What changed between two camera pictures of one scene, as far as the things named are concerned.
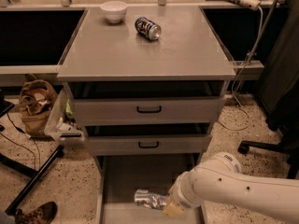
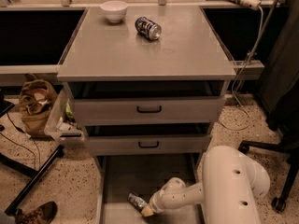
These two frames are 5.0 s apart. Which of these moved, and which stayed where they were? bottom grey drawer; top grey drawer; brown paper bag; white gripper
Moved: white gripper
Stayed: brown paper bag; top grey drawer; bottom grey drawer
